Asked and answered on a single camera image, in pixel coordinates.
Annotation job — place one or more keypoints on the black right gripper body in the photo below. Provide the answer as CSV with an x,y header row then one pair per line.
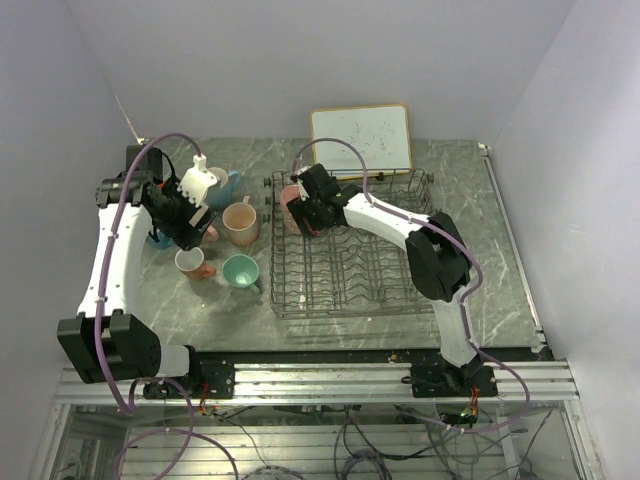
x,y
309,208

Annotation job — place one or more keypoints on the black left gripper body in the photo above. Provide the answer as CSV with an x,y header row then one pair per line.
x,y
174,219

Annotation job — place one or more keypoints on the dark blue textured mug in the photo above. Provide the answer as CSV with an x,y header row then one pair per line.
x,y
159,242

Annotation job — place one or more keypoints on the pink patterned mug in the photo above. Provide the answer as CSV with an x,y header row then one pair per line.
x,y
290,203

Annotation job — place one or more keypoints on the pink faceted mug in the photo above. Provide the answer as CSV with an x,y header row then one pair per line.
x,y
210,235

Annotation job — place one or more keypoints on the light blue mug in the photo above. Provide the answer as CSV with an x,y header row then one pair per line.
x,y
220,196

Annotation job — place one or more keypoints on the small coral mug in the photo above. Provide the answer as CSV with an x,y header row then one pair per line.
x,y
193,265

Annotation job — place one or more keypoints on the salmon pink mug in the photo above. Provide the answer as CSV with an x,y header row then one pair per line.
x,y
241,221

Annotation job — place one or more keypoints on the mint green mug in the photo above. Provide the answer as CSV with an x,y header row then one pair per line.
x,y
242,272

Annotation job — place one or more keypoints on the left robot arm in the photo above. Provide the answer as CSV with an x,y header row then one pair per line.
x,y
132,207

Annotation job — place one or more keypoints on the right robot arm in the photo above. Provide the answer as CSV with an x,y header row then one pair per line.
x,y
437,257

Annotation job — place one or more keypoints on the yellow framed whiteboard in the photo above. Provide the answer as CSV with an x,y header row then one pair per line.
x,y
350,138

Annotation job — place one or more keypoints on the grey wire dish rack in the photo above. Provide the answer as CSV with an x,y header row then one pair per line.
x,y
342,272

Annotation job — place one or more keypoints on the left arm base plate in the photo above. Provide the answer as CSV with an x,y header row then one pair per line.
x,y
199,373

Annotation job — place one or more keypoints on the aluminium frame rail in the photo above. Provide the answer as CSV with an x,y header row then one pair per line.
x,y
299,384

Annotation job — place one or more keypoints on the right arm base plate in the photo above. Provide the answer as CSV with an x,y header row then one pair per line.
x,y
439,379

